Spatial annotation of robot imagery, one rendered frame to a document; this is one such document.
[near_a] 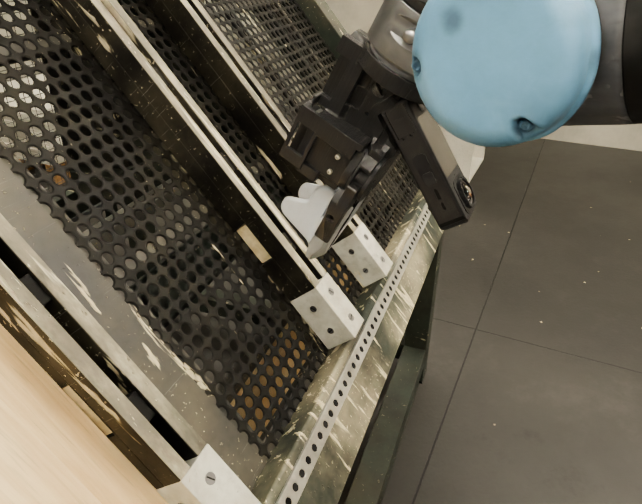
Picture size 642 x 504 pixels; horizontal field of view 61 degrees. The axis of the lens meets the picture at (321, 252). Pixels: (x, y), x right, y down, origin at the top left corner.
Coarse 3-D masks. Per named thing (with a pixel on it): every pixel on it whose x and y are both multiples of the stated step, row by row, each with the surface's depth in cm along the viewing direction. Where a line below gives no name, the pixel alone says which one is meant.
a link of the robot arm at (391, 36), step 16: (384, 0) 39; (400, 0) 37; (384, 16) 39; (400, 16) 38; (416, 16) 37; (368, 32) 41; (384, 32) 39; (400, 32) 38; (384, 48) 39; (400, 48) 38; (384, 64) 40; (400, 64) 39
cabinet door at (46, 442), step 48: (0, 336) 62; (0, 384) 60; (48, 384) 63; (0, 432) 58; (48, 432) 61; (96, 432) 65; (0, 480) 56; (48, 480) 59; (96, 480) 63; (144, 480) 67
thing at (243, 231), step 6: (240, 228) 101; (246, 228) 100; (240, 234) 102; (246, 234) 101; (252, 234) 101; (246, 240) 102; (252, 240) 101; (252, 246) 102; (258, 246) 101; (258, 252) 102; (264, 252) 102; (258, 258) 103; (264, 258) 102
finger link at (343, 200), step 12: (360, 180) 45; (336, 192) 45; (348, 192) 45; (336, 204) 45; (348, 204) 45; (324, 216) 48; (336, 216) 46; (324, 228) 49; (336, 228) 48; (324, 240) 49
